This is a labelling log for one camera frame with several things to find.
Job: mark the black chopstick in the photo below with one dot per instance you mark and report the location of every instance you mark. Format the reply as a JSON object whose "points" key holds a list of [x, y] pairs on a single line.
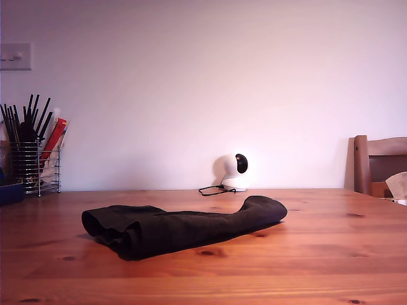
{"points": [[45, 125], [17, 114], [28, 109], [7, 124], [34, 108], [14, 122], [9, 120], [43, 114]]}

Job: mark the white tissue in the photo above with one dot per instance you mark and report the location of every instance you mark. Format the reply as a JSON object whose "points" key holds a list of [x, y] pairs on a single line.
{"points": [[399, 184]]}

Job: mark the red chopstick packet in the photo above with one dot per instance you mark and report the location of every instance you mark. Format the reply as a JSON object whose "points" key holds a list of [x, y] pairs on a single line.
{"points": [[52, 139]]}

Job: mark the brown wooden board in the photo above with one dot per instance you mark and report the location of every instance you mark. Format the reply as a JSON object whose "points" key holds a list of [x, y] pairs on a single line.
{"points": [[4, 152]]}

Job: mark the white paper sleeve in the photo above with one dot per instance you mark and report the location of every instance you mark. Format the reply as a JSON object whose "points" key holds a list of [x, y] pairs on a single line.
{"points": [[50, 170]]}

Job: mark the white light switch plate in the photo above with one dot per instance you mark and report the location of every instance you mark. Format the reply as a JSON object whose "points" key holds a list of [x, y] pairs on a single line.
{"points": [[16, 57]]}

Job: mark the blue box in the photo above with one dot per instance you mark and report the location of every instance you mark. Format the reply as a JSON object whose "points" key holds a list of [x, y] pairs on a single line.
{"points": [[11, 193]]}

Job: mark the dark grey underwear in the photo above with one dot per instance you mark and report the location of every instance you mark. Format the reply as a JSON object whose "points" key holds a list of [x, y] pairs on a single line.
{"points": [[178, 232]]}

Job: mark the wooden chair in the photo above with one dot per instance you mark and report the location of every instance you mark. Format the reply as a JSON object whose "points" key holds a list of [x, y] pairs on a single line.
{"points": [[361, 165]]}

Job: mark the white round security camera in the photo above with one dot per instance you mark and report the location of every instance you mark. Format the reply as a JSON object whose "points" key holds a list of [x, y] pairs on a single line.
{"points": [[229, 171]]}

